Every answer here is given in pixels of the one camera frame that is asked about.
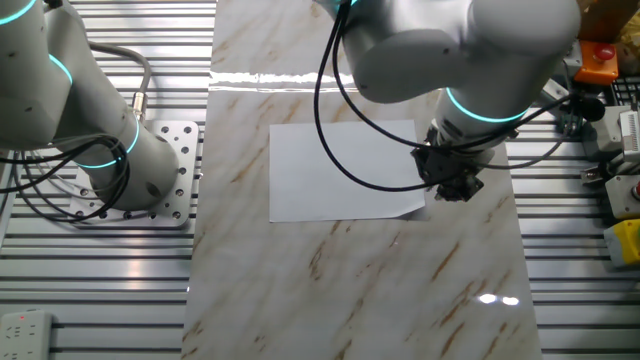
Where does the grey cable with metal connector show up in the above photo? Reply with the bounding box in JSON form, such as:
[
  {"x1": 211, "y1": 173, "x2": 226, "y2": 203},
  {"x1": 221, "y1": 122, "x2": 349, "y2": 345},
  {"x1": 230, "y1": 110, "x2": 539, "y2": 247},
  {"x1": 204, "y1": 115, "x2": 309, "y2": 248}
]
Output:
[{"x1": 87, "y1": 40, "x2": 154, "y2": 124}]

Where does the black keyboard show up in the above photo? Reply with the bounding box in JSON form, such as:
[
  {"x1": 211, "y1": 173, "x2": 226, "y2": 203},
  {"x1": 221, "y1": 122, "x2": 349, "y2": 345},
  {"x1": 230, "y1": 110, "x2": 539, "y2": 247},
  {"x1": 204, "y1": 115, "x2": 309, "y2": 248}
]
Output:
[{"x1": 610, "y1": 75, "x2": 640, "y2": 106}]

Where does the black cable bundle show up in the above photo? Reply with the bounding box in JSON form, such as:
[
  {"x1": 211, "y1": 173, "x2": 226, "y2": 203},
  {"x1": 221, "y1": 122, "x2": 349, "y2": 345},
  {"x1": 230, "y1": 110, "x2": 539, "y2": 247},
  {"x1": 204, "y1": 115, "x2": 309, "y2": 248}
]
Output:
[{"x1": 0, "y1": 132, "x2": 132, "y2": 224}]

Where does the aluminium robot mounting plate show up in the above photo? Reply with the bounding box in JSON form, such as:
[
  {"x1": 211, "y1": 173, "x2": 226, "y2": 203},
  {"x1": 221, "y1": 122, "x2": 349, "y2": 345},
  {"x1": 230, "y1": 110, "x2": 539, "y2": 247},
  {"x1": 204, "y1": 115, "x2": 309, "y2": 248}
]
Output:
[{"x1": 67, "y1": 119, "x2": 201, "y2": 230}]

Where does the marble pattern table mat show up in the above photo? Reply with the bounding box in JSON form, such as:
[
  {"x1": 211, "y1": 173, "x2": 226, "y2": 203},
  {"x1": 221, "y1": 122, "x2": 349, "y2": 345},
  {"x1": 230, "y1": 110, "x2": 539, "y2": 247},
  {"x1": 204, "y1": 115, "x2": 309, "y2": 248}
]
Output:
[{"x1": 179, "y1": 0, "x2": 544, "y2": 360}]

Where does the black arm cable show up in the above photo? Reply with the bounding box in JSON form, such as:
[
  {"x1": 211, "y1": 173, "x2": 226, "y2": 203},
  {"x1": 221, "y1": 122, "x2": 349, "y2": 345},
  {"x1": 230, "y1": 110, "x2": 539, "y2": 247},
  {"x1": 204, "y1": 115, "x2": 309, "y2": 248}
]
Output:
[
  {"x1": 331, "y1": 0, "x2": 607, "y2": 152},
  {"x1": 312, "y1": 0, "x2": 481, "y2": 194}
]

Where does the grey box with red button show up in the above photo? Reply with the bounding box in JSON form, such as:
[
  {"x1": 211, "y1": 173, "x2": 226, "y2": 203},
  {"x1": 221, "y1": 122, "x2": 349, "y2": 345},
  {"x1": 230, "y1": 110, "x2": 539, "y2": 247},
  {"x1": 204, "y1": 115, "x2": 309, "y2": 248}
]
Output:
[{"x1": 604, "y1": 172, "x2": 640, "y2": 221}]

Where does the brown wooden board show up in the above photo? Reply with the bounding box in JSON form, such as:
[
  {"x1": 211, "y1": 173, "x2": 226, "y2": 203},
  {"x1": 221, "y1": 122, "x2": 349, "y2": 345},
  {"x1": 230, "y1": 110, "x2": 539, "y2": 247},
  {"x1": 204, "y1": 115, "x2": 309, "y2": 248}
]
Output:
[{"x1": 574, "y1": 0, "x2": 640, "y2": 45}]

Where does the yellow button box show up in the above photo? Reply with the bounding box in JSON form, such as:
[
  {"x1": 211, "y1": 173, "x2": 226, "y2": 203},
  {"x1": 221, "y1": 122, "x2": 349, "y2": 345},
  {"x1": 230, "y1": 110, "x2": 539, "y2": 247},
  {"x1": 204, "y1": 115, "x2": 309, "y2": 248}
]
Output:
[{"x1": 603, "y1": 218, "x2": 640, "y2": 269}]

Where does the orange emergency stop box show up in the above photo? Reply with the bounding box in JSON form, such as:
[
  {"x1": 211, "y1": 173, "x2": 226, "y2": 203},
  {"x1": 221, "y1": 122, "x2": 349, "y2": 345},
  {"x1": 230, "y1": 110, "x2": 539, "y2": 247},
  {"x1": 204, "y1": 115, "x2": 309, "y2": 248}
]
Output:
[{"x1": 573, "y1": 39, "x2": 620, "y2": 86}]

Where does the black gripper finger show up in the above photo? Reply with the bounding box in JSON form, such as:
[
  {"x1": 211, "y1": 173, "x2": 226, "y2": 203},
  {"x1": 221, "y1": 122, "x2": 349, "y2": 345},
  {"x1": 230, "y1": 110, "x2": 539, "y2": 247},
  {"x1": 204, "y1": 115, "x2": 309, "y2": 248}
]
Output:
[
  {"x1": 456, "y1": 178, "x2": 486, "y2": 204},
  {"x1": 434, "y1": 182, "x2": 460, "y2": 203}
]

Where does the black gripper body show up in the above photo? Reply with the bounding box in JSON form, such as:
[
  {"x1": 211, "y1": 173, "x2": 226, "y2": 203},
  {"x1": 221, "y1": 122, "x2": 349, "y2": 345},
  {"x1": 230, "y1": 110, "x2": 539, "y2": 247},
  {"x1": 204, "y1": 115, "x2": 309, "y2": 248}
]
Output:
[{"x1": 411, "y1": 143, "x2": 486, "y2": 190}]

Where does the white paper sheet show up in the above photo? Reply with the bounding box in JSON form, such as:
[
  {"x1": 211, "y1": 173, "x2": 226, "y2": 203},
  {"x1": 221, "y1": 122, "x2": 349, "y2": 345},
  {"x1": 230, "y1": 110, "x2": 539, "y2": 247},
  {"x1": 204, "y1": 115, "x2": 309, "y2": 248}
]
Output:
[{"x1": 268, "y1": 118, "x2": 427, "y2": 224}]

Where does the green hex key set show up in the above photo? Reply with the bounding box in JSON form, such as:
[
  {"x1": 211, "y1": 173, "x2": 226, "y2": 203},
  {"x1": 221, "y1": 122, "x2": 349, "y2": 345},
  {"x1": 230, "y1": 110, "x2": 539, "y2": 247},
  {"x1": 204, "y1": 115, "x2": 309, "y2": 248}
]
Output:
[{"x1": 557, "y1": 110, "x2": 585, "y2": 137}]

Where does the grey box with green button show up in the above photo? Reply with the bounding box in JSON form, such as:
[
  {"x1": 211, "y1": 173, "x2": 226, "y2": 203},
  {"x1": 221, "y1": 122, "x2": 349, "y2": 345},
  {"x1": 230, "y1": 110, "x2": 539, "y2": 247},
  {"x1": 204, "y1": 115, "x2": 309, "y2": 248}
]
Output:
[{"x1": 562, "y1": 40, "x2": 584, "y2": 76}]

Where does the silver finned camera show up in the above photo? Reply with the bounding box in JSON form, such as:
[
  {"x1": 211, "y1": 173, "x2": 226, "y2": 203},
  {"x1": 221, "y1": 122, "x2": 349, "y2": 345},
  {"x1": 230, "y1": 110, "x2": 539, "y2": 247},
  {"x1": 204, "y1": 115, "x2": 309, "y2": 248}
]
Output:
[{"x1": 582, "y1": 104, "x2": 640, "y2": 164}]

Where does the white power strip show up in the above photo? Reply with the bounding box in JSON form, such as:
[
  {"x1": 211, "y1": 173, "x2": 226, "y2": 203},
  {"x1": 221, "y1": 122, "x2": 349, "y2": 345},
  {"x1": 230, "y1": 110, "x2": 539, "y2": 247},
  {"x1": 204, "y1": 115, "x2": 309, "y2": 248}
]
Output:
[{"x1": 0, "y1": 308, "x2": 55, "y2": 360}]

